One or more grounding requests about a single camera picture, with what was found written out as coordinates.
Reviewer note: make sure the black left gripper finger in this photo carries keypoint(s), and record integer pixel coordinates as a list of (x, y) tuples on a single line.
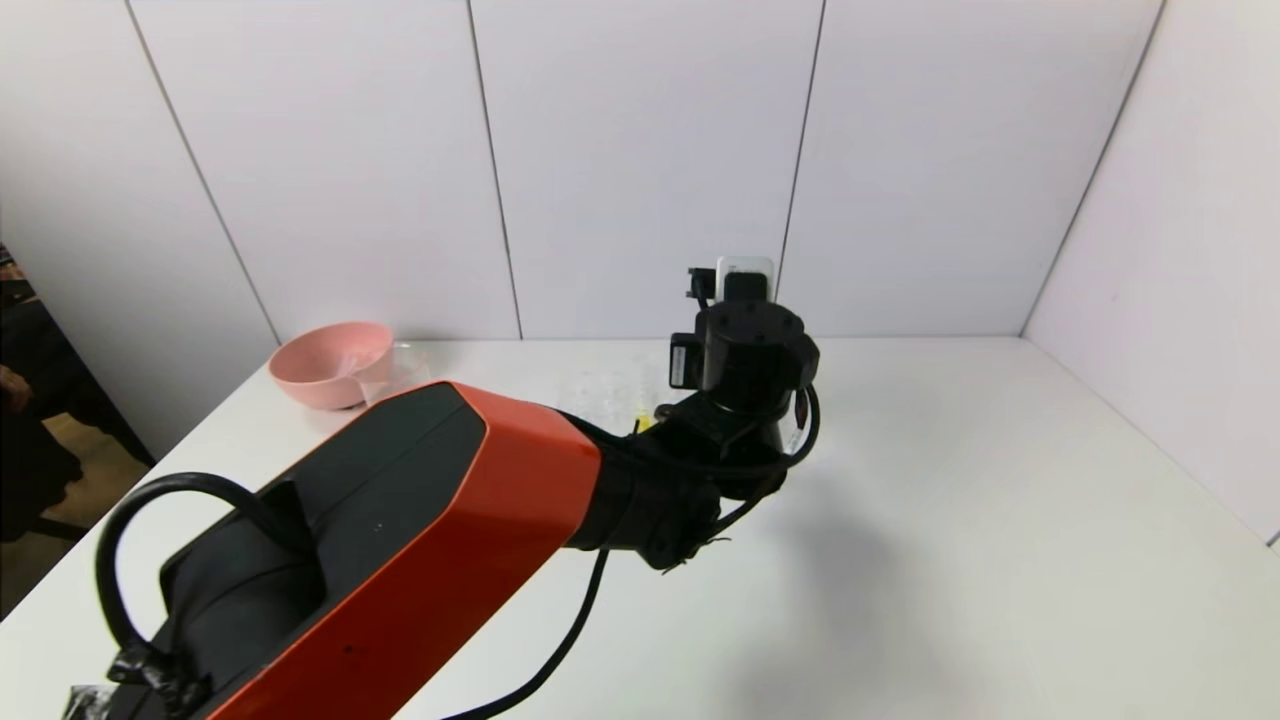
[(687, 362)]

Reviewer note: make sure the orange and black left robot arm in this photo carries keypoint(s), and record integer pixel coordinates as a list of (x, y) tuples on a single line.
[(450, 520)]

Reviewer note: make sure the test tube with yellow pigment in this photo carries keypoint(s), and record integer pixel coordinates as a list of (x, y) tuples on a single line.
[(643, 422)]

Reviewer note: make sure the clear acrylic test tube rack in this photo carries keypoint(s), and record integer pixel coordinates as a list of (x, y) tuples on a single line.
[(610, 385)]

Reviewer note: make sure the bare person hand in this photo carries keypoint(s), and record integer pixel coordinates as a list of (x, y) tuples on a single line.
[(12, 388)]

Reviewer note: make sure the clear glass beaker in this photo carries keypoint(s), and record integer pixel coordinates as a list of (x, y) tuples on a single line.
[(395, 365)]

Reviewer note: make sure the pink plastic bowl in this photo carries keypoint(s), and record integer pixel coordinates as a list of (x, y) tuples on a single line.
[(320, 365)]

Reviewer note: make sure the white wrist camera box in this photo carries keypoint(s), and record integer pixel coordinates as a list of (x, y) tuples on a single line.
[(745, 265)]

